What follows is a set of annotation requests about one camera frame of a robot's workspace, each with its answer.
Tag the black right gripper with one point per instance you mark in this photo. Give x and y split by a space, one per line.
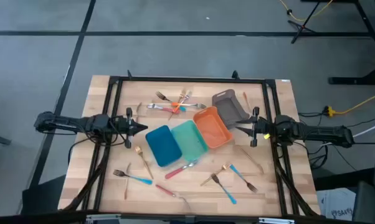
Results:
263 127

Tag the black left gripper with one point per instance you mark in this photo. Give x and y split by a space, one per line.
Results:
120 126

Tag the gold fork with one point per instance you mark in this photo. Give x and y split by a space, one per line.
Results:
144 161
189 93
214 176
183 92

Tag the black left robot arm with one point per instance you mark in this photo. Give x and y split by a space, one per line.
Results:
81 123

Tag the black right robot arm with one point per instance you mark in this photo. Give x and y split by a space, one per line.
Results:
315 132

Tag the yellow tape tag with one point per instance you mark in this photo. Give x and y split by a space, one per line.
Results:
266 136

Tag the grey plastic bin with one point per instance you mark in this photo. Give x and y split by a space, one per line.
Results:
229 107

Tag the dark teal plastic bin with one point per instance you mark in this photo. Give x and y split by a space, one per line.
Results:
164 146

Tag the orange plastic bin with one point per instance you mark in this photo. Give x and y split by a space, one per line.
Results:
212 127

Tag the light green plastic bin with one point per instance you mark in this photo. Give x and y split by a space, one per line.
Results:
190 141

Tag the black table stand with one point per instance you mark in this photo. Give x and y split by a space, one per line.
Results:
346 81

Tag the black tripod stand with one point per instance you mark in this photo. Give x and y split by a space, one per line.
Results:
302 28

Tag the white cardboard box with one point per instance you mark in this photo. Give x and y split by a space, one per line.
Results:
337 205

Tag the black case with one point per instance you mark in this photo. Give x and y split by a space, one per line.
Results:
368 205

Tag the black aluminium table frame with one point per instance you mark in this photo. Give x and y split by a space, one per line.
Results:
190 79

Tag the silver metal bracket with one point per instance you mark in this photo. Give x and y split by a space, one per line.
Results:
103 217
276 221

